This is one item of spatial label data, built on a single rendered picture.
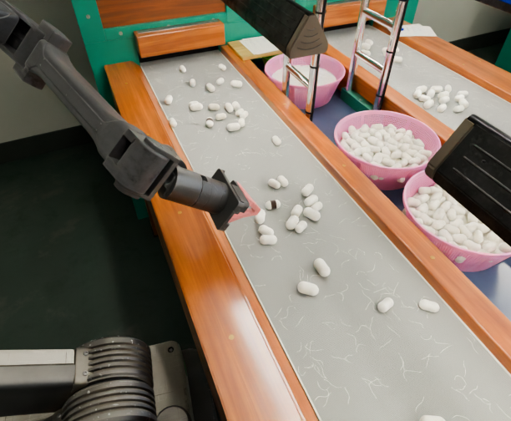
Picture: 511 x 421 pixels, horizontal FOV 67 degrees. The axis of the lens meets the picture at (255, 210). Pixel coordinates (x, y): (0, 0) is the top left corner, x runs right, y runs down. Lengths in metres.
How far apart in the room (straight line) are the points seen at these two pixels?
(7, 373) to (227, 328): 0.30
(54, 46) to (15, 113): 1.63
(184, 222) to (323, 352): 0.36
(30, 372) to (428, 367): 0.57
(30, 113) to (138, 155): 1.91
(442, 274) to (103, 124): 0.62
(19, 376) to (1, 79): 1.91
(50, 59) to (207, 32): 0.76
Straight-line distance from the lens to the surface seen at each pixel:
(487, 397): 0.71
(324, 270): 0.72
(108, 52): 1.48
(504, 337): 0.75
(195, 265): 0.72
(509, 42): 3.72
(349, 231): 0.82
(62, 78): 0.75
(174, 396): 0.93
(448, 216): 0.93
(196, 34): 1.45
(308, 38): 0.75
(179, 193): 0.61
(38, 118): 2.47
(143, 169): 0.57
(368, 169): 0.98
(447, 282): 0.77
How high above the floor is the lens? 1.33
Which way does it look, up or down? 44 degrees down
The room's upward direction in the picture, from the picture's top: straight up
